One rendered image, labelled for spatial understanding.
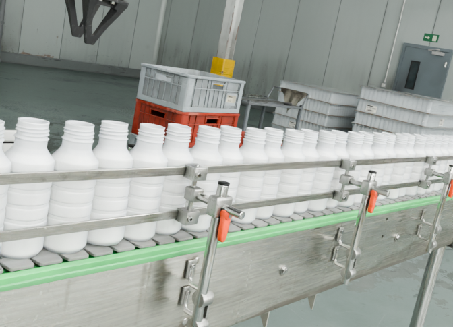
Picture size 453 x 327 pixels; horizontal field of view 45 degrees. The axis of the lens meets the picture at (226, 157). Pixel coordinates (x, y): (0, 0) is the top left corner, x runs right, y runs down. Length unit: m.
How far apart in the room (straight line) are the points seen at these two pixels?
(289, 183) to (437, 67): 10.58
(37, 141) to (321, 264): 0.71
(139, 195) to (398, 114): 6.77
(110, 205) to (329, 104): 7.34
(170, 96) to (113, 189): 2.59
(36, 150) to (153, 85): 2.75
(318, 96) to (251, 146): 7.21
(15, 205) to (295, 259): 0.60
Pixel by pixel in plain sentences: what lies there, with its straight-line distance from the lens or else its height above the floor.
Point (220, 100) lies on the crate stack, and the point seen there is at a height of 0.97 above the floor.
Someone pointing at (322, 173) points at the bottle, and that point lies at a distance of 1.14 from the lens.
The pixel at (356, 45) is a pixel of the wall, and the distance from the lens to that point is 12.42.
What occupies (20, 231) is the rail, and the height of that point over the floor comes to 1.04.
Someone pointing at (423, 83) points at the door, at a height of 1.37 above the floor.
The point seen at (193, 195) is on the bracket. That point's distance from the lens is 0.80.
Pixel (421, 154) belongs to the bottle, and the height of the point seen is 1.12.
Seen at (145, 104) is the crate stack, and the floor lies 0.86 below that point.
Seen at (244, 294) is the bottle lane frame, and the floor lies 0.88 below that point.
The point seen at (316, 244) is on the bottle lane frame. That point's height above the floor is 0.94.
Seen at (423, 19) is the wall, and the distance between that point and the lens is 11.89.
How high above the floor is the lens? 1.29
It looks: 11 degrees down
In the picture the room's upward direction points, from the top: 11 degrees clockwise
